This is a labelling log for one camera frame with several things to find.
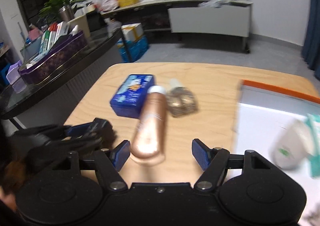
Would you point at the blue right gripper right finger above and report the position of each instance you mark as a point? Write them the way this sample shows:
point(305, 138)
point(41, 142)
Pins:
point(201, 153)

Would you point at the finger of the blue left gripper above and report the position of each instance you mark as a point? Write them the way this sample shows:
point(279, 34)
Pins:
point(82, 130)

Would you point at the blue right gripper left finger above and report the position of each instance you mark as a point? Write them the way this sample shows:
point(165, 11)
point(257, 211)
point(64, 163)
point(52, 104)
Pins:
point(120, 154)

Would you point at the rose gold cosmetic tube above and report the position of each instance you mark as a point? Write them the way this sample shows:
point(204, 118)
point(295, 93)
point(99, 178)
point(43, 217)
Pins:
point(147, 144)

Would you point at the clear glass perfume bottle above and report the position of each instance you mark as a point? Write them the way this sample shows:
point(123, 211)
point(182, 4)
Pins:
point(180, 100)

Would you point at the white plug-in mosquito repeller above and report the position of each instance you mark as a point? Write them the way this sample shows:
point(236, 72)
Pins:
point(292, 146)

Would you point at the blue tissue pack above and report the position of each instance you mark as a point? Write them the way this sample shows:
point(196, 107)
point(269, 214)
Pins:
point(130, 96)

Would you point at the black glass side table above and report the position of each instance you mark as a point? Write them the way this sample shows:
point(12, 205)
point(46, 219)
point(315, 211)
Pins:
point(53, 100)

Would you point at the orange rimmed storage box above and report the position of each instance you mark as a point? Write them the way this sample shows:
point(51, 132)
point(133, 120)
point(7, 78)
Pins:
point(264, 111)

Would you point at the purple patterned tin box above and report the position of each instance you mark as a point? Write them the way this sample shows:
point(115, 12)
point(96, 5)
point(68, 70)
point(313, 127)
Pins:
point(55, 59)

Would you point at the blue plastic bag on floor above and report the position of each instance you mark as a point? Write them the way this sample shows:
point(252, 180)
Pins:
point(135, 49)

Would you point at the cardboard parcel on floor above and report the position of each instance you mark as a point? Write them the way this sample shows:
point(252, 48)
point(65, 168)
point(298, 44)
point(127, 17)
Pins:
point(133, 32)

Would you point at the teal white small carton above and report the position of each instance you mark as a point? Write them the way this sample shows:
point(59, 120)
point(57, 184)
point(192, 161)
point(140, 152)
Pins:
point(312, 122)

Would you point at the left green plant in flask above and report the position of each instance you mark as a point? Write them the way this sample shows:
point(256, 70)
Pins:
point(51, 9)

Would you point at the white plastic bag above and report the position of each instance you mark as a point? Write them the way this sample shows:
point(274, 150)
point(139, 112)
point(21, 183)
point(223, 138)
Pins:
point(106, 5)

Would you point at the white tv console cabinet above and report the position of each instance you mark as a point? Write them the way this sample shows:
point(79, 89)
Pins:
point(218, 17)

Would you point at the dark blue curtain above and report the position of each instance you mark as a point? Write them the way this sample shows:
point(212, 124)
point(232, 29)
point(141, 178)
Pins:
point(310, 50)

